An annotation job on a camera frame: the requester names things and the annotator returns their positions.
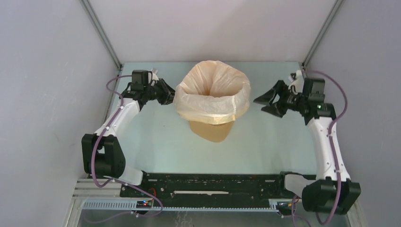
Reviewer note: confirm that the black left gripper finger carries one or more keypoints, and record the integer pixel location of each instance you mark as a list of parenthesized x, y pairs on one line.
[(165, 87), (168, 99)]

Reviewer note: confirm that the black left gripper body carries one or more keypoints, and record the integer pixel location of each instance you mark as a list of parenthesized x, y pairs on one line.
[(162, 92)]

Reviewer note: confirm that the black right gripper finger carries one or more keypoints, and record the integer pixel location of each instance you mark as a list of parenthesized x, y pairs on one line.
[(277, 90), (274, 110)]

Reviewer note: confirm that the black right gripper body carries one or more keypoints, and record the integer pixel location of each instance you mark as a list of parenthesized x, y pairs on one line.
[(287, 100)]

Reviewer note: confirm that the translucent cream trash bag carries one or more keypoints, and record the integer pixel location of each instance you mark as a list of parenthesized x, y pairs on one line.
[(213, 92)]

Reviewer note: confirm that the yellow plastic trash bin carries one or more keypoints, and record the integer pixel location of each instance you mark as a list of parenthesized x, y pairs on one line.
[(211, 132)]

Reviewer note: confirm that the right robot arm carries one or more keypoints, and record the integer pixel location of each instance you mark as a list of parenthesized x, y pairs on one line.
[(332, 191)]

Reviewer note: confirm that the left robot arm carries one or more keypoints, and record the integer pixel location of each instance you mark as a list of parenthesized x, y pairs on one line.
[(101, 150)]

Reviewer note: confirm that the small circuit board with leds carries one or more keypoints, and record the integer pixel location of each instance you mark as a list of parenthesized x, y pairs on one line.
[(144, 204)]

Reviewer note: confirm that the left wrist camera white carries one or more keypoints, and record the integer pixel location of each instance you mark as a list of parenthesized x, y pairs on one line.
[(153, 78)]

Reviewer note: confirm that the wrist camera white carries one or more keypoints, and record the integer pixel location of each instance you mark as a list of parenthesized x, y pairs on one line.
[(153, 78), (297, 82)]

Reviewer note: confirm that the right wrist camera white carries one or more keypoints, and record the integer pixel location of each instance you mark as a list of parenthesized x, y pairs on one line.
[(297, 82)]

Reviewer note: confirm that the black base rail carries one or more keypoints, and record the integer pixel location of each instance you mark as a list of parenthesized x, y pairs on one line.
[(209, 182)]

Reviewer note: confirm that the aluminium corner frame post right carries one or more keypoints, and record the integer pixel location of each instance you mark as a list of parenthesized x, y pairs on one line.
[(321, 34)]

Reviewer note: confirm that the aluminium corner frame post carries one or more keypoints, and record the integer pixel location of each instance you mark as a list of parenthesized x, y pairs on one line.
[(90, 11), (321, 34)]

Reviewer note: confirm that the aluminium corner frame post left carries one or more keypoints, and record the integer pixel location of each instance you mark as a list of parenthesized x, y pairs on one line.
[(90, 11)]

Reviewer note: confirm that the aluminium base extrusion frame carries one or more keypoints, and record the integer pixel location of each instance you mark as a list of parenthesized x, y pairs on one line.
[(91, 188)]

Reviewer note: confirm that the white slotted cable duct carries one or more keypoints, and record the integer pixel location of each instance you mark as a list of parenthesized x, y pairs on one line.
[(130, 205)]

